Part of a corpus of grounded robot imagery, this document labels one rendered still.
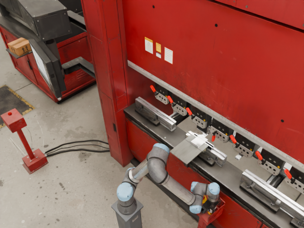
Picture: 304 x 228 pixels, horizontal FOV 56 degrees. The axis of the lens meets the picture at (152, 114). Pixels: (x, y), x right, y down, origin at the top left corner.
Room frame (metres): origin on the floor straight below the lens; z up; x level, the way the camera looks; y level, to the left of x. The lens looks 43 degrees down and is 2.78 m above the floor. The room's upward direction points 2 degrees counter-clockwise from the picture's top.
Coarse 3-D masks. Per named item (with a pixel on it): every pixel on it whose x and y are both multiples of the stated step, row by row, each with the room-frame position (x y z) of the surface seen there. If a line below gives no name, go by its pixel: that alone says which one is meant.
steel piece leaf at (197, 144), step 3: (195, 138) 1.57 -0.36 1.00; (198, 138) 1.57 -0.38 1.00; (192, 141) 1.54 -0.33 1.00; (195, 141) 1.54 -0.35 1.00; (198, 141) 1.54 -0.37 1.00; (201, 141) 1.54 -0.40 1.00; (204, 141) 1.54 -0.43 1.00; (192, 144) 1.51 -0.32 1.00; (195, 144) 1.51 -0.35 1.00; (198, 144) 1.51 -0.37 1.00; (201, 144) 1.50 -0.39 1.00; (198, 147) 1.47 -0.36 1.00
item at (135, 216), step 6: (114, 204) 1.12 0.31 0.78; (138, 204) 1.11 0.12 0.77; (114, 210) 1.08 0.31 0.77; (138, 210) 1.07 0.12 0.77; (120, 216) 1.03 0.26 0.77; (126, 216) 1.02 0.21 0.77; (132, 216) 1.02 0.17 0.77; (138, 216) 1.07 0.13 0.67; (120, 222) 1.06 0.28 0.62; (126, 222) 0.98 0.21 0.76; (132, 222) 1.03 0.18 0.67; (138, 222) 1.07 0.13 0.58
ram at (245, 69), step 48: (144, 0) 1.98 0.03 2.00; (192, 0) 1.67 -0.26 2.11; (144, 48) 2.00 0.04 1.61; (192, 48) 1.64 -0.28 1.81; (240, 48) 1.40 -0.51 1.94; (288, 48) 1.21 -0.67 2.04; (192, 96) 1.62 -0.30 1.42; (240, 96) 1.35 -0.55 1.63; (288, 96) 1.15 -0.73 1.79; (288, 144) 1.08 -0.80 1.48
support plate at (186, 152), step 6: (186, 138) 1.57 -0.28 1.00; (192, 138) 1.57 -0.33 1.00; (180, 144) 1.51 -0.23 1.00; (186, 144) 1.51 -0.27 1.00; (204, 144) 1.50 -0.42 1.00; (174, 150) 1.45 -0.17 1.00; (180, 150) 1.45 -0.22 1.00; (186, 150) 1.45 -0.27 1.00; (192, 150) 1.45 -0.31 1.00; (198, 150) 1.45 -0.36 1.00; (180, 156) 1.39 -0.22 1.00; (186, 156) 1.39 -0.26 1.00; (192, 156) 1.39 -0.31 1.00; (186, 162) 1.33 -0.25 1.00
